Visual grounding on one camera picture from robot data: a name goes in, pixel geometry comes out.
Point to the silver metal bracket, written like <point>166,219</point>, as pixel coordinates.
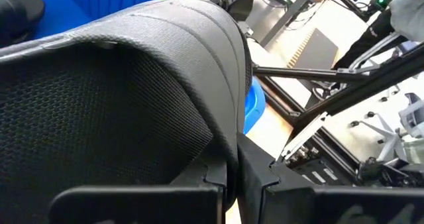
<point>304,134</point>

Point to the black aluminium frame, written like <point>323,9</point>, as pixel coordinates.
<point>364,89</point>

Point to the black electronics box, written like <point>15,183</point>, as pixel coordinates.
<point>318,174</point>

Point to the dark grey metal stand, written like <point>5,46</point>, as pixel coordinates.
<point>287,17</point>

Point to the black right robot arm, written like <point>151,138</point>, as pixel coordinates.
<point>243,2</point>

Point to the black floor mat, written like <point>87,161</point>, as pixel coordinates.
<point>318,51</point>

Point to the person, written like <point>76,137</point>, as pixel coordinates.
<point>409,12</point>

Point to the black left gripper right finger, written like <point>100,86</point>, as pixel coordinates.
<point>281,204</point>

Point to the black foam slide sandal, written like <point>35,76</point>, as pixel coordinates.
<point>16,8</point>
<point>132,85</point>

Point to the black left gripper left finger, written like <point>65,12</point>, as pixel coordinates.
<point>139,205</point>

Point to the white office chair base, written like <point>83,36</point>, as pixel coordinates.
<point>412,116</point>

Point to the blue plastic bin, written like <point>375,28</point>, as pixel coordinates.
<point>83,2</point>

